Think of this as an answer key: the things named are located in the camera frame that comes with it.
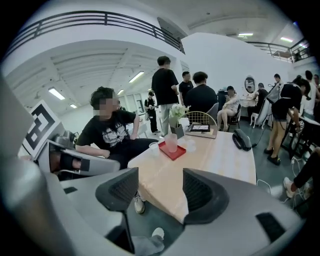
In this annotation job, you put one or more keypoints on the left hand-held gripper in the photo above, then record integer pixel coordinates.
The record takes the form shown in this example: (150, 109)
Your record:
(40, 125)

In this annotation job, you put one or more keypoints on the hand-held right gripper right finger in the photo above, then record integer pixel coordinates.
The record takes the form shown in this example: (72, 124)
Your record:
(202, 200)

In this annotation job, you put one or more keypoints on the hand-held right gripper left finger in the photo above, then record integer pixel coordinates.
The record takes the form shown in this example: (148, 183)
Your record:
(120, 192)

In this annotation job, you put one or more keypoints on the red tray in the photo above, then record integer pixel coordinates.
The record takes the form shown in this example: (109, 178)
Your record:
(178, 152)

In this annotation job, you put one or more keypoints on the translucent plastic cup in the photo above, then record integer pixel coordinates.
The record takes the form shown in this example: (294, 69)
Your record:
(171, 143)

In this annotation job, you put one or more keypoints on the white paper cup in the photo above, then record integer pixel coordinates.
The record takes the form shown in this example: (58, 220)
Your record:
(154, 149)

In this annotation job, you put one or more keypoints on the person's left hand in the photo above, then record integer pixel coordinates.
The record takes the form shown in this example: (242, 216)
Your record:
(54, 162)

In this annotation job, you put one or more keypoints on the person's leg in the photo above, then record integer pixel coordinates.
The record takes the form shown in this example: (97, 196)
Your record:
(150, 245)

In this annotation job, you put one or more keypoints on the grey vase with white flowers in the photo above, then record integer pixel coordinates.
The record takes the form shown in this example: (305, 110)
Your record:
(178, 120)

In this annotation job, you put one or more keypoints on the grey upholstered chair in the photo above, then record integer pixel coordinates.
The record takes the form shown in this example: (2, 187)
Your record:
(213, 112)

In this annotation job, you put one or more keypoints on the black chair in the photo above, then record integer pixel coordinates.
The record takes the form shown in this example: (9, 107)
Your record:
(236, 115)

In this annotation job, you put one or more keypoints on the white dressing table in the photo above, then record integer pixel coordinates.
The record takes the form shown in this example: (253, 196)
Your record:
(247, 102)

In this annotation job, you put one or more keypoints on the white ironing board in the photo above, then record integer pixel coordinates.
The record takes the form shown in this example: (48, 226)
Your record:
(266, 110)

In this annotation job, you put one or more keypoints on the oval lit mirror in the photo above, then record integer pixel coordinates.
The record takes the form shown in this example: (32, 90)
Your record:
(249, 84)

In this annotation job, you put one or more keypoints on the black balcony railing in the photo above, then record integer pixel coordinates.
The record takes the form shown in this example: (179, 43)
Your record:
(107, 18)
(272, 47)

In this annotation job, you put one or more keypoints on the black table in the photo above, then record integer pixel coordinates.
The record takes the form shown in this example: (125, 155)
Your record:
(310, 127)

